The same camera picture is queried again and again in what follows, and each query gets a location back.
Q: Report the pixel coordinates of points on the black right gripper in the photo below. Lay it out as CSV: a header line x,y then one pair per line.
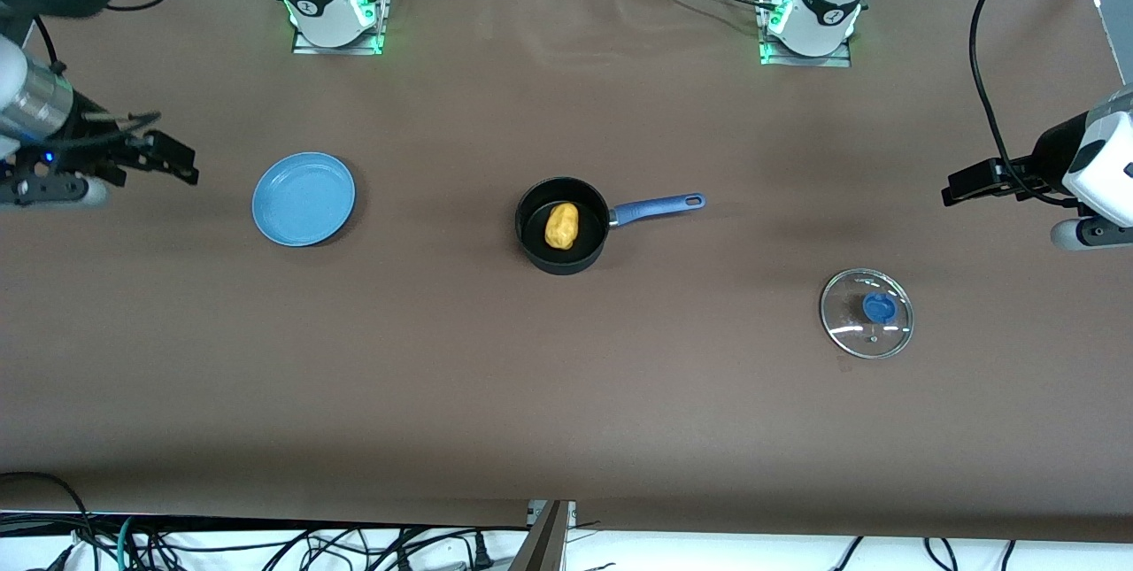
x,y
87,139

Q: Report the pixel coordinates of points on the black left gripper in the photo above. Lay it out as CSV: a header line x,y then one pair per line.
x,y
1048,158

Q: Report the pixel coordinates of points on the glass lid with blue knob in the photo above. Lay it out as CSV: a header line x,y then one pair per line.
x,y
878,307

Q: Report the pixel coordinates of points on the yellow potato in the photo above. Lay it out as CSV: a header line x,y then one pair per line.
x,y
561,226

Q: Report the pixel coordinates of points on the blue round plate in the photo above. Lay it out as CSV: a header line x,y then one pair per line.
x,y
303,199

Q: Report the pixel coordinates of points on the metal post with bracket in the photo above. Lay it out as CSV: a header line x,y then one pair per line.
x,y
544,540

